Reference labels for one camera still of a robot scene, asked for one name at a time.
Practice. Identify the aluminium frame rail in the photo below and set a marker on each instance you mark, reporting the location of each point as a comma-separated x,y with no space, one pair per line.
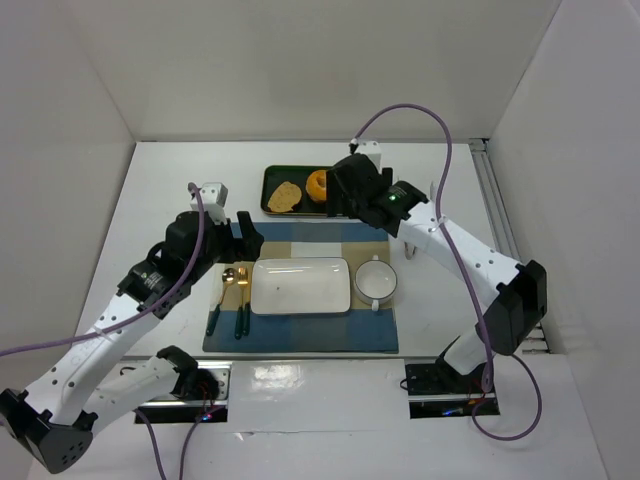
492,200

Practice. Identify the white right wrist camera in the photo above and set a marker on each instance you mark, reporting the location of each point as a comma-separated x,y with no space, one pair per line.
369,148

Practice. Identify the dark green serving tray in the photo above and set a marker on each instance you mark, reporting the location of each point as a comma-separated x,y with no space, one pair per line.
275,175

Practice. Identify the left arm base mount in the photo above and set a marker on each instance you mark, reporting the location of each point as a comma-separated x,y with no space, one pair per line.
205,397

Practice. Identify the white rectangular plate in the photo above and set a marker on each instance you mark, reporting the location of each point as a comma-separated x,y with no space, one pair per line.
300,286

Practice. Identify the metal food tongs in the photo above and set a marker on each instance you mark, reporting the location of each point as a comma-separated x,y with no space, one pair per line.
409,251

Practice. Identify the white two-handled bowl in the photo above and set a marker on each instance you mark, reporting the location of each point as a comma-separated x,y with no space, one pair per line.
375,283

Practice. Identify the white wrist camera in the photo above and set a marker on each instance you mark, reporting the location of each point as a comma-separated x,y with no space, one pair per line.
369,148
211,198

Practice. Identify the gold fork green handle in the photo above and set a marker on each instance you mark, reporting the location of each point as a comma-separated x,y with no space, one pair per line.
242,316

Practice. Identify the gold spoon green handle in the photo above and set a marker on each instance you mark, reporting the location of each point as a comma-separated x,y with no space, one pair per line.
229,278

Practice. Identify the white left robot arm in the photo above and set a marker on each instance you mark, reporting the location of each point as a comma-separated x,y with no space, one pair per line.
56,417

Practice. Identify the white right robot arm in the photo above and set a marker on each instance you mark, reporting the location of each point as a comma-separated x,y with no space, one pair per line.
404,212

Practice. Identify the orange bagel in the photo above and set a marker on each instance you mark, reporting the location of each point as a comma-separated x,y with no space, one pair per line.
316,186

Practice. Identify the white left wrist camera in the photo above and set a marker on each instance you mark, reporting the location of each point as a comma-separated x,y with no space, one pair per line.
211,198

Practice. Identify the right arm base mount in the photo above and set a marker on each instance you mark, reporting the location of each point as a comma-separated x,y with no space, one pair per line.
434,391

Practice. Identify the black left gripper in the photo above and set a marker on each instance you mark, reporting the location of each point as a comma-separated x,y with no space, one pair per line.
244,234

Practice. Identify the flat toast slice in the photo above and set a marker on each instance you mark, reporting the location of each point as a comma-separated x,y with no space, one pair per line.
285,198

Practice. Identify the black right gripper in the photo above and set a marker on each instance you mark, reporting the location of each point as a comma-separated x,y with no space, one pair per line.
338,189

